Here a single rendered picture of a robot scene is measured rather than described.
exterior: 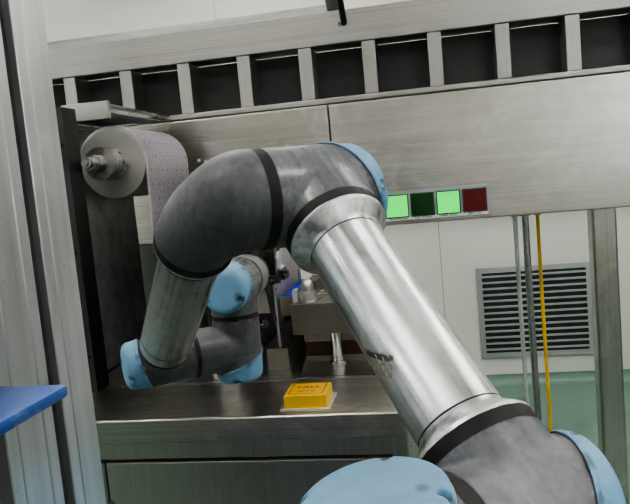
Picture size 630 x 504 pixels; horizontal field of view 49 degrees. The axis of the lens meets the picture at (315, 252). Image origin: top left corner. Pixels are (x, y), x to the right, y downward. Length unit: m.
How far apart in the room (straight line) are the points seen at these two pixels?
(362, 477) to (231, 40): 1.36
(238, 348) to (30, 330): 0.77
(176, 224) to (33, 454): 0.45
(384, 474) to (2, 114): 0.35
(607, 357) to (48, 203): 1.69
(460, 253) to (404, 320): 3.38
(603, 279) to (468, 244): 2.19
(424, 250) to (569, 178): 2.40
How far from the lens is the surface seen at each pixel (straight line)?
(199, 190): 0.75
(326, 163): 0.77
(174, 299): 0.87
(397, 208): 1.65
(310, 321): 1.34
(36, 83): 0.37
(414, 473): 0.53
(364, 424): 1.11
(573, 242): 4.08
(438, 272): 4.03
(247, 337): 1.10
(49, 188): 0.37
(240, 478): 1.22
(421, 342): 0.63
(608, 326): 1.91
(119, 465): 1.29
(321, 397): 1.13
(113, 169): 1.42
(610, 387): 1.95
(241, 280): 1.06
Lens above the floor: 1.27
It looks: 6 degrees down
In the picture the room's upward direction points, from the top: 5 degrees counter-clockwise
